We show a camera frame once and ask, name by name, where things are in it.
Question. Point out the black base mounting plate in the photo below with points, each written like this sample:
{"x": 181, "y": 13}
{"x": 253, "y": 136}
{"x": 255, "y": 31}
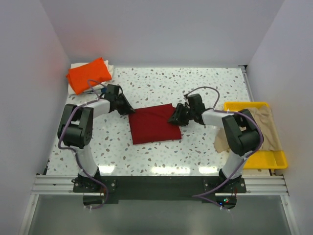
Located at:
{"x": 169, "y": 188}

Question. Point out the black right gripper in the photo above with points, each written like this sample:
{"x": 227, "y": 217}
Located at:
{"x": 176, "y": 118}

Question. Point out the beige t-shirt in bin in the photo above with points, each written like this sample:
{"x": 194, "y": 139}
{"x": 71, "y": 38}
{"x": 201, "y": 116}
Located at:
{"x": 264, "y": 119}

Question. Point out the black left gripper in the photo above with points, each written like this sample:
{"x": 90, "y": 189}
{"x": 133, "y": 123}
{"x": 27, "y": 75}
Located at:
{"x": 127, "y": 108}

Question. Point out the yellow plastic bin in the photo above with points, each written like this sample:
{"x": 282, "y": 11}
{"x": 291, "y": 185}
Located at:
{"x": 261, "y": 159}

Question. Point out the folded orange t-shirt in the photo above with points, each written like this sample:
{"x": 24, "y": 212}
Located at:
{"x": 85, "y": 76}

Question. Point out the dark red t-shirt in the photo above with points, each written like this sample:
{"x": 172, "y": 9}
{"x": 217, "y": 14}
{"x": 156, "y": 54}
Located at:
{"x": 151, "y": 124}

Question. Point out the folded white t-shirt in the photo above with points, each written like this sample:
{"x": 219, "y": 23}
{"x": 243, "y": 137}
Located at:
{"x": 108, "y": 68}

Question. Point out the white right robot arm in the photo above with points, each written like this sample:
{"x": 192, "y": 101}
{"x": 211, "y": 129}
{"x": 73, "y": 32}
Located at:
{"x": 243, "y": 135}

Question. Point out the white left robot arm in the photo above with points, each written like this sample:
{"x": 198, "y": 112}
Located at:
{"x": 76, "y": 126}

